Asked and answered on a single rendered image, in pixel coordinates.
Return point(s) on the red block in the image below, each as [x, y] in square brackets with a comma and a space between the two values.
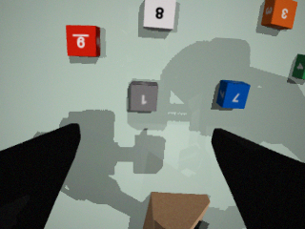
[83, 40]

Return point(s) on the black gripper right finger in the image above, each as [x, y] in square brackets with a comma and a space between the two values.
[268, 188]

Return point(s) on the blue digit block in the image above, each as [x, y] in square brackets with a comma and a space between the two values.
[232, 94]

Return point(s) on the green block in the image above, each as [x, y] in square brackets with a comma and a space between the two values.
[299, 69]

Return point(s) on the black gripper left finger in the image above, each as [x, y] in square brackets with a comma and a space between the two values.
[31, 175]

